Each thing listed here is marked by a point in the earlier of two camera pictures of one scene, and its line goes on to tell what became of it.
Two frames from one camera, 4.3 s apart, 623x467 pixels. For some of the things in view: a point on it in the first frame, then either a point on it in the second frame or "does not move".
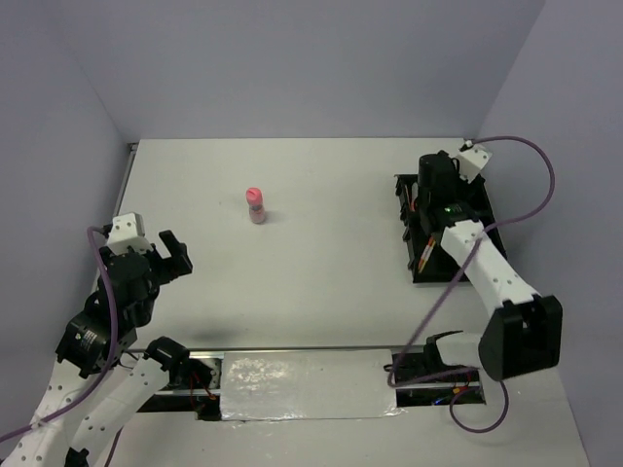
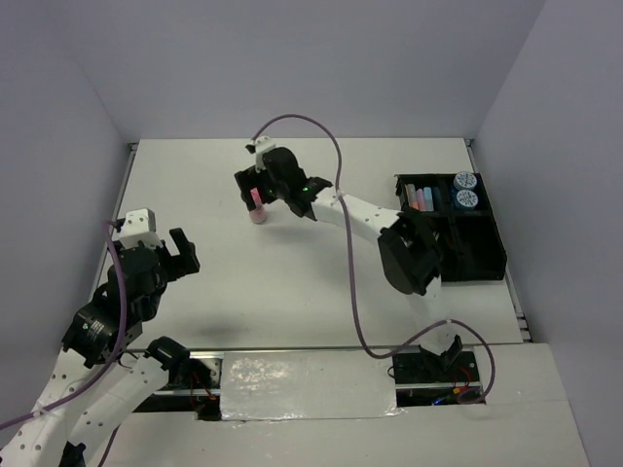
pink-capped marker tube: [254, 198] does not move
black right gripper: [466, 191] -> [250, 178]
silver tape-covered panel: [307, 384] does not move
